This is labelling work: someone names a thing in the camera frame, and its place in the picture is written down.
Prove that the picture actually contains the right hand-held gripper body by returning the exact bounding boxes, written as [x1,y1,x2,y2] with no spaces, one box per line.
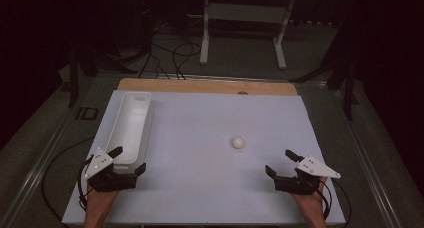
[273,155,342,196]

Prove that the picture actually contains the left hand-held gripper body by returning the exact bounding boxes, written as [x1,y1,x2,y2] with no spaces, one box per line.
[84,148,139,193]

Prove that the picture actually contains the white plastic bin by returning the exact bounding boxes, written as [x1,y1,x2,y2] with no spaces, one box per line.
[104,91,155,175]

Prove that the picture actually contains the white ball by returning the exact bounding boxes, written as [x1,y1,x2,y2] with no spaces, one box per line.
[231,136,246,150]

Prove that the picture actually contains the person's right hand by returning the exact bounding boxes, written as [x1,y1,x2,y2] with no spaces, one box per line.
[293,177,329,218]

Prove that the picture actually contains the person's left hand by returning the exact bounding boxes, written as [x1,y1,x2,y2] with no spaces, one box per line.
[85,184,120,213]

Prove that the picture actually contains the white table mat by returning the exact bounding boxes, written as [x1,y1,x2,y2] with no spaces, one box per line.
[61,89,346,226]

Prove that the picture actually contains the black tripod stand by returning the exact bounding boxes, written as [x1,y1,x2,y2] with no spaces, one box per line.
[289,54,360,122]
[68,46,138,108]

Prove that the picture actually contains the wooden table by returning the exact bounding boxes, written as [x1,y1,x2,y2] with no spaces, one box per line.
[117,77,299,96]

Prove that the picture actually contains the white metal stand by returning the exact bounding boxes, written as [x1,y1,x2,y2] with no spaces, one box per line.
[199,0,298,71]

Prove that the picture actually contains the left hand-held gripper cable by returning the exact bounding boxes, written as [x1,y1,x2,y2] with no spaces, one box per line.
[77,156,96,211]

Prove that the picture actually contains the black cable on floor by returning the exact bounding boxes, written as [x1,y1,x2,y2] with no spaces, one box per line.
[41,136,96,223]
[331,178,353,228]

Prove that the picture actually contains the metal floor rail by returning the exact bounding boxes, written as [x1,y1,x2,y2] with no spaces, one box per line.
[328,86,403,228]
[0,75,103,228]

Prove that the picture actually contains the black rectangular floor frame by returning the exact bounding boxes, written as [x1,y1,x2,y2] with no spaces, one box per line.
[75,106,100,121]

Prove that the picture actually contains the black floor cables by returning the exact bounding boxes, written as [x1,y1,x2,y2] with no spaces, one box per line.
[138,22,203,81]

